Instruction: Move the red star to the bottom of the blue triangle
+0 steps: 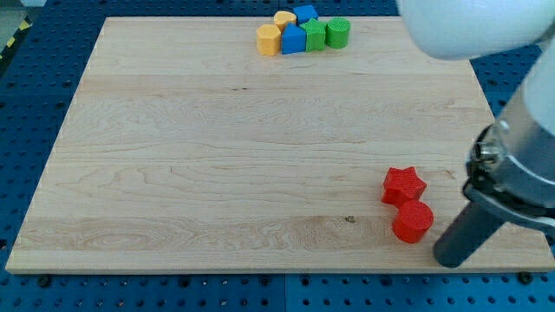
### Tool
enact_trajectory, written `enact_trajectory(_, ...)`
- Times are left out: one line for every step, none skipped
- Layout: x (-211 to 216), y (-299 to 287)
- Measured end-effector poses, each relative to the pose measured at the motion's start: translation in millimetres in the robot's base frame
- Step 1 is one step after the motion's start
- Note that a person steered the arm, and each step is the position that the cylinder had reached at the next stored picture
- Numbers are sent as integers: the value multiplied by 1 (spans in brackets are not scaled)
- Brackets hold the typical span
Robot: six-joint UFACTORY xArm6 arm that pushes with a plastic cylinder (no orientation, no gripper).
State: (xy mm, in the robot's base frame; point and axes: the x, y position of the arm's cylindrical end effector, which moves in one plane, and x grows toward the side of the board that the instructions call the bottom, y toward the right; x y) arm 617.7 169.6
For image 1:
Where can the blue triangle block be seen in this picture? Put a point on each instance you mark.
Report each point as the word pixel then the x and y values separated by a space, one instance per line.
pixel 293 39

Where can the red star block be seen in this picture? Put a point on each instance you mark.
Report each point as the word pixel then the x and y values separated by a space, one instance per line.
pixel 402 185

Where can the light wooden board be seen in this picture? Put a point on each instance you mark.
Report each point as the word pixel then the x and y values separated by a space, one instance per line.
pixel 186 151

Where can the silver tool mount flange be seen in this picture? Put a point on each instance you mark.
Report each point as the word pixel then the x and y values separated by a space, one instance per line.
pixel 511 172

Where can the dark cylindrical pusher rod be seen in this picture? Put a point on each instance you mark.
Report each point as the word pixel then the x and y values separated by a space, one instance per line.
pixel 471 228

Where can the yellow hexagon block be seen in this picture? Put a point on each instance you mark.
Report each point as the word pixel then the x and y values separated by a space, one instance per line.
pixel 268 39

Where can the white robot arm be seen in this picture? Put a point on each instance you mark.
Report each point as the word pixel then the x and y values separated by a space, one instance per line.
pixel 462 29

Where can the green cylinder block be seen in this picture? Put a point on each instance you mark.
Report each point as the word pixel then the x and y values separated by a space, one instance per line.
pixel 337 32

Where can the red cylinder block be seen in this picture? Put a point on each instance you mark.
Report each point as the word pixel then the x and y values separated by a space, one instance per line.
pixel 413 220

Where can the green star block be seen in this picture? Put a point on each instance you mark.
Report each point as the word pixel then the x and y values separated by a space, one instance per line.
pixel 315 35

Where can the blue cube block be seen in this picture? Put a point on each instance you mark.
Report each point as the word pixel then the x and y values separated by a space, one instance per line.
pixel 305 13

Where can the yellow heart block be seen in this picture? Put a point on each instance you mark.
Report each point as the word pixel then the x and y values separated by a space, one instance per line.
pixel 282 18

